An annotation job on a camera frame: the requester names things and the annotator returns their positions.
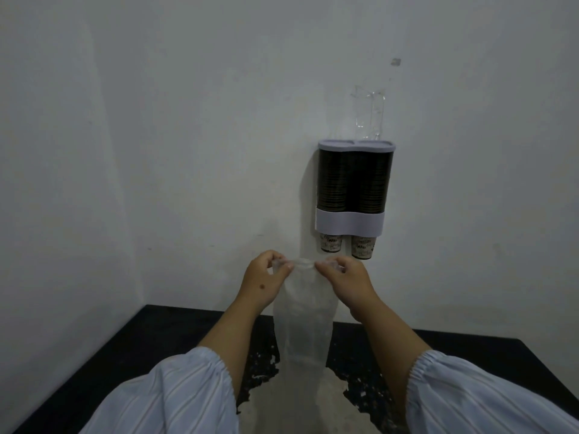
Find person's left hand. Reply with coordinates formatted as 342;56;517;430
241;250;295;313

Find person's right hand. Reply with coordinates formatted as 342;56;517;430
314;256;381;313

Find clear plastic sleeve bag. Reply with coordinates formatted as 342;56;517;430
271;257;351;434

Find person's left forearm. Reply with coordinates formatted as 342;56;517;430
197;294;273;398

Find person's right forearm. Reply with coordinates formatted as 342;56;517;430
349;294;432;405

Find stack of dark paper cups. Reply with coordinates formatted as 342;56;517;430
350;150;393;260
317;149;349;254

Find white striped left sleeve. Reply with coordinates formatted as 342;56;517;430
81;347;239;434

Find white striped sleeve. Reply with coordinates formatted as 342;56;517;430
81;347;239;434
406;350;579;434

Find white striped right sleeve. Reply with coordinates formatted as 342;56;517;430
406;350;579;434

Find grey wall cup dispenser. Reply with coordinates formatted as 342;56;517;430
315;139;397;236

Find clear plastic wall strip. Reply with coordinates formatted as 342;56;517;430
350;85;388;141

